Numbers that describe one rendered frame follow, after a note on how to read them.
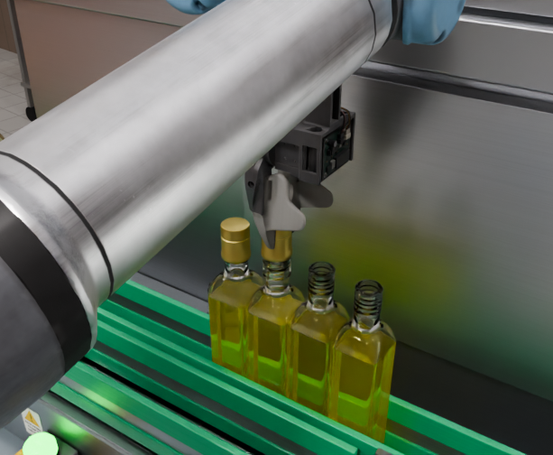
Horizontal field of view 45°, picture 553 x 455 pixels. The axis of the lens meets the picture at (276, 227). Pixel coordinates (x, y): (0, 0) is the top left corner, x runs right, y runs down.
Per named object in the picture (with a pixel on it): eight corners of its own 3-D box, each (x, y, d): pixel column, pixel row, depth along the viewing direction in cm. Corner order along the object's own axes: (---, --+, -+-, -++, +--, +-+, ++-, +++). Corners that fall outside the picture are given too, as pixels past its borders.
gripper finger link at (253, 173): (254, 218, 67) (261, 134, 63) (242, 214, 67) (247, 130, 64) (279, 206, 70) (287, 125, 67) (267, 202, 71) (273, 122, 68)
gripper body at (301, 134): (317, 193, 63) (321, 69, 57) (244, 171, 67) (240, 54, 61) (354, 164, 69) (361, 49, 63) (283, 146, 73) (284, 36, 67)
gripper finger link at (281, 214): (294, 270, 68) (303, 184, 64) (246, 253, 70) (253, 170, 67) (308, 260, 70) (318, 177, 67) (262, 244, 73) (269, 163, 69)
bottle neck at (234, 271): (253, 270, 80) (253, 236, 78) (239, 282, 78) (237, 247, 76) (234, 263, 82) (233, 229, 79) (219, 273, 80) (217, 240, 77)
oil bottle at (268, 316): (305, 413, 89) (309, 283, 78) (282, 441, 85) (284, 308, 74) (271, 396, 92) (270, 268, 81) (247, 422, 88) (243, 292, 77)
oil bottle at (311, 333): (344, 431, 86) (354, 299, 75) (322, 460, 82) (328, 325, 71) (308, 413, 89) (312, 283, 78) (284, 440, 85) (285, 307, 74)
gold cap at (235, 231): (256, 253, 79) (255, 221, 77) (240, 266, 77) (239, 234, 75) (232, 245, 81) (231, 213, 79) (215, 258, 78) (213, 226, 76)
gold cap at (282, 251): (298, 251, 75) (299, 218, 73) (281, 265, 73) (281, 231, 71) (271, 242, 77) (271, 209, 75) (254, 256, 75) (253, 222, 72)
